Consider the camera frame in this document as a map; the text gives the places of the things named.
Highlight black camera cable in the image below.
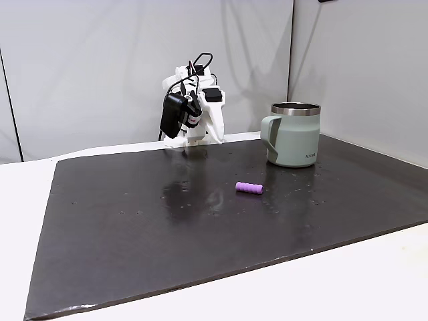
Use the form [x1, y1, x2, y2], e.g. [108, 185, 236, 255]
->
[156, 51, 215, 141]

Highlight purple ribbed pen grip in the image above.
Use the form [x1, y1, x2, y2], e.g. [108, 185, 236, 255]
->
[235, 181, 265, 195]

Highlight pale green steel-rimmed mug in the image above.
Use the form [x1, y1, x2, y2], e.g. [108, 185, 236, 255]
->
[260, 102, 322, 168]

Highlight black glossy mat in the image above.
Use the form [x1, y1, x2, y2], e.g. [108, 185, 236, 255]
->
[23, 135, 428, 321]

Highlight black oval camera box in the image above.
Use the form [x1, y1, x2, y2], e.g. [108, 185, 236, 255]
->
[159, 92, 188, 140]

